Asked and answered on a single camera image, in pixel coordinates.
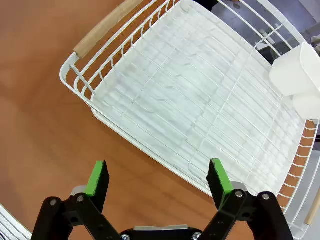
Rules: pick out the white plastic drain tray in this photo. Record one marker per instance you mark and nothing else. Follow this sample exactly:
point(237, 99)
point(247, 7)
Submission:
point(175, 82)

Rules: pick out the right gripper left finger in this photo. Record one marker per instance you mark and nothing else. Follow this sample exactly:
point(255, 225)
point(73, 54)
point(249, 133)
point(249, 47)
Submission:
point(96, 182)

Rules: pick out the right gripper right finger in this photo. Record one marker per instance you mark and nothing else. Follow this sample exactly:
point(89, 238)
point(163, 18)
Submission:
point(221, 182)

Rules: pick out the white plastic cutlery holder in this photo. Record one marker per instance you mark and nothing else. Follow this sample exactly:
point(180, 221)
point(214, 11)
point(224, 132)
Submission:
point(292, 72)

